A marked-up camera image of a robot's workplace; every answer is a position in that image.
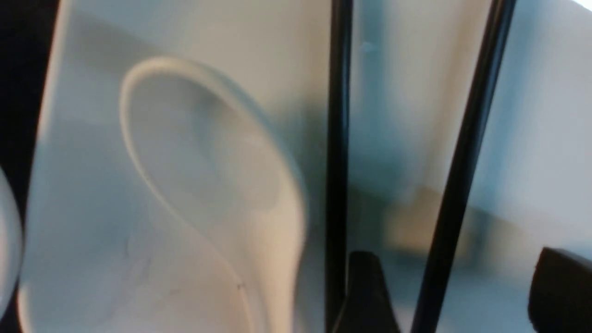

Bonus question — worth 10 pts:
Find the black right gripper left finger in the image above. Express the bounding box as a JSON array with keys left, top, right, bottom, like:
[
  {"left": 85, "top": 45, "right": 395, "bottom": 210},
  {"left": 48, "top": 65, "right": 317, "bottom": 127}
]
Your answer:
[{"left": 333, "top": 251, "right": 401, "bottom": 333}]

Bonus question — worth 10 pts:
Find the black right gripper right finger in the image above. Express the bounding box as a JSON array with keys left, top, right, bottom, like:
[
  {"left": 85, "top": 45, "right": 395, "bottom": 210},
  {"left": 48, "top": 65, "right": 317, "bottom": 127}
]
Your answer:
[{"left": 527, "top": 247, "right": 592, "bottom": 333}]

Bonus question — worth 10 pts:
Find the black chopstick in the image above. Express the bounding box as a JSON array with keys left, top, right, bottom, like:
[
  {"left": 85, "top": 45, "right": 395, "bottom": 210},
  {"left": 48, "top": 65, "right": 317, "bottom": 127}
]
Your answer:
[
  {"left": 324, "top": 0, "right": 354, "bottom": 333},
  {"left": 411, "top": 0, "right": 516, "bottom": 333}
]

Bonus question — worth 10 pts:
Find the white ceramic soup spoon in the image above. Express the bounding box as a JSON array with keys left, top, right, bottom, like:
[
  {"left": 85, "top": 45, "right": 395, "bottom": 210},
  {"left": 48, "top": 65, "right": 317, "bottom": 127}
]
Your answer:
[{"left": 118, "top": 56, "right": 309, "bottom": 333}]

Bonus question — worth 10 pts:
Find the large white square plate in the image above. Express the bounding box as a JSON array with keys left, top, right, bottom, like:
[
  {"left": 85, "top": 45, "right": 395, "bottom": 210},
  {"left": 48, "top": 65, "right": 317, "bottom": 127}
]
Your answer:
[{"left": 18, "top": 0, "right": 591, "bottom": 333}]

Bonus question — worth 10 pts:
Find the black serving tray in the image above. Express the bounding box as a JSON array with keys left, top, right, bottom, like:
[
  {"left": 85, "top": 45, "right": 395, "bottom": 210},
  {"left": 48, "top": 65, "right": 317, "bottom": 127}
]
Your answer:
[{"left": 0, "top": 0, "right": 61, "bottom": 333}]

